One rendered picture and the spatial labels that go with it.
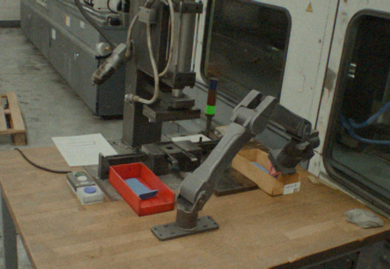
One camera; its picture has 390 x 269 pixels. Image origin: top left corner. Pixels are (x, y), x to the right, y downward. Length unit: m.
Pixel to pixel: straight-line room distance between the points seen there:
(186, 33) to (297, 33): 0.65
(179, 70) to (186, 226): 0.55
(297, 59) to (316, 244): 0.93
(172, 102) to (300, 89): 0.67
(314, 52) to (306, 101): 0.21
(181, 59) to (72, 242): 0.71
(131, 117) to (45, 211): 0.61
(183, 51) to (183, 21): 0.10
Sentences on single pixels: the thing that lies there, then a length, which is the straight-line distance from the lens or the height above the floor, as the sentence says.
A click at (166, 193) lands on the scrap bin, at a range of 1.53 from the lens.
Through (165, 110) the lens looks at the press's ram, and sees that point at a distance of 1.66.
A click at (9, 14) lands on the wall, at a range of 10.82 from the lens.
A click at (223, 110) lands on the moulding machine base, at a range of 2.60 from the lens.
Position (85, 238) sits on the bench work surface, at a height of 0.90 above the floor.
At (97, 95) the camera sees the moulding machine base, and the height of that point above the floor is 0.29.
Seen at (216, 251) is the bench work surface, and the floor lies 0.90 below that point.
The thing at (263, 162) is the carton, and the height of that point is 0.93.
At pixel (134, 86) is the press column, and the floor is 1.16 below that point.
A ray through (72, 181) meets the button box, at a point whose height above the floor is 0.93.
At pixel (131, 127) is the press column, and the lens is 1.94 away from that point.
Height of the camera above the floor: 1.64
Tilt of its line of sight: 20 degrees down
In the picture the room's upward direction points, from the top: 6 degrees clockwise
